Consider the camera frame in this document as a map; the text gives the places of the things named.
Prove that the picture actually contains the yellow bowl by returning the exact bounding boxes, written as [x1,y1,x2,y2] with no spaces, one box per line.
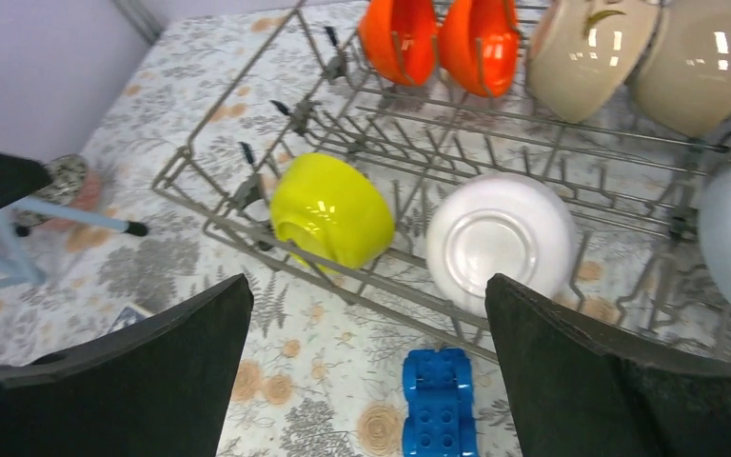
[269,152,396,269]

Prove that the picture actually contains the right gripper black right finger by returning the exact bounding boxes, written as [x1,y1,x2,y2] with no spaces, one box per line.
[484,274,731,456]

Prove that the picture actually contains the orange bowl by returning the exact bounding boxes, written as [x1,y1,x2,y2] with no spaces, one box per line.
[358,0,438,87]
[437,0,521,98]

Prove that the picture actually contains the light blue tripod stand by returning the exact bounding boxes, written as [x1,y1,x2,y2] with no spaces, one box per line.
[0,195,149,298]

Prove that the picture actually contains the blue toy car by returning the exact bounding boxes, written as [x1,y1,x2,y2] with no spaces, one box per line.
[402,348,479,457]

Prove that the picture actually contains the floral tablecloth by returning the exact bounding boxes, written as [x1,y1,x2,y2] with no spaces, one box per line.
[0,0,731,457]

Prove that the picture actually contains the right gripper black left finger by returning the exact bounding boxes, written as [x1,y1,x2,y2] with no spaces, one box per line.
[0,275,254,456]

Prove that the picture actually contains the speckled stone coaster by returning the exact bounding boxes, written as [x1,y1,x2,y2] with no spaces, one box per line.
[14,154,102,231]

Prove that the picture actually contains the beige bowl with leaf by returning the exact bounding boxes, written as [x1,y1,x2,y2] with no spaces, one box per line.
[525,0,661,123]

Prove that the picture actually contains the grey wire dish rack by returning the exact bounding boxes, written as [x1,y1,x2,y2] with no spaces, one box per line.
[152,1,731,362]

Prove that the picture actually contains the blue playing card box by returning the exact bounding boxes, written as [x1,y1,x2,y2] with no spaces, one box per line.
[108,304,153,333]

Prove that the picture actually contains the plain beige bowl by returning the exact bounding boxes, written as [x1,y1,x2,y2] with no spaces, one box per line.
[629,0,731,138]

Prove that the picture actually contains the white bowl upside down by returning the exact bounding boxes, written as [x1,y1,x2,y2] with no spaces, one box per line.
[425,172,579,317]

